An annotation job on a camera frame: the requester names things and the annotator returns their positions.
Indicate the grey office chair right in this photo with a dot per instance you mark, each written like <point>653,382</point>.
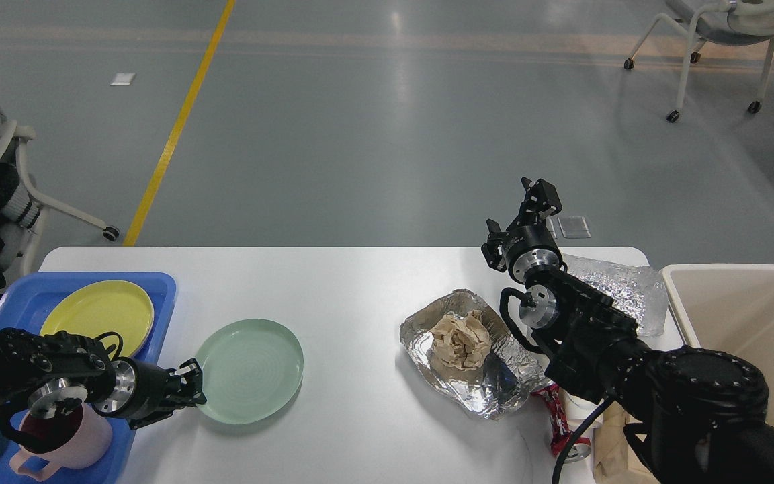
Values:
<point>724,23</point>

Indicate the crumpled brown paper ball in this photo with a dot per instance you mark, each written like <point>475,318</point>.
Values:
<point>461,341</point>

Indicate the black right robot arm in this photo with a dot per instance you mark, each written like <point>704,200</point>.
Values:
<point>700,414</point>

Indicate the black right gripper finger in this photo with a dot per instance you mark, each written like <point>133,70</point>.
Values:
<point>492,248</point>
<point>541,200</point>

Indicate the yellow plate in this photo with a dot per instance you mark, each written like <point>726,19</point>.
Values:
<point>109,306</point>

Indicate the white office chair left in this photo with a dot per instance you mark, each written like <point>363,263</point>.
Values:
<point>14,139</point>

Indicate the crumpled clear plastic container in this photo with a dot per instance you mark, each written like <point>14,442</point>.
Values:
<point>636,290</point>

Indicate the mint green plate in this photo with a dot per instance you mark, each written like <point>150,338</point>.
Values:
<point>251,369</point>

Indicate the pink mug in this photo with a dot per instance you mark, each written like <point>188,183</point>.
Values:
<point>78,440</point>

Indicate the beige plastic bin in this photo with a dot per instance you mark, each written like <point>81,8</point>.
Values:
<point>728,307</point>

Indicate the crumpled aluminium foil tray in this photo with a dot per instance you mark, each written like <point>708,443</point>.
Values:
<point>507,377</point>

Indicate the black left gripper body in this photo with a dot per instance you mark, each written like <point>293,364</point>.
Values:
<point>135,383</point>

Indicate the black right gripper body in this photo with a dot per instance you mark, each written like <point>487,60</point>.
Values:
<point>529,247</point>

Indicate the red snack wrapper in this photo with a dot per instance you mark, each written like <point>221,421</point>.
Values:
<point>558,422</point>

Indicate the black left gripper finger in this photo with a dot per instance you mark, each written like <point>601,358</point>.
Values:
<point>154,411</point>
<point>187,378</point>

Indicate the blue plastic tray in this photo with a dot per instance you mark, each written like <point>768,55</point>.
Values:
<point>26,305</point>

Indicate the brown paper bag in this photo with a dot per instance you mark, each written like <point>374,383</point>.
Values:
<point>614,461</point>

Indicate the white paper cup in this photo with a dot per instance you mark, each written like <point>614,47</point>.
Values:
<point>576,411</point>

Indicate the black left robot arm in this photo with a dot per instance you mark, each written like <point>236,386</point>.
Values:
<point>50,376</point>

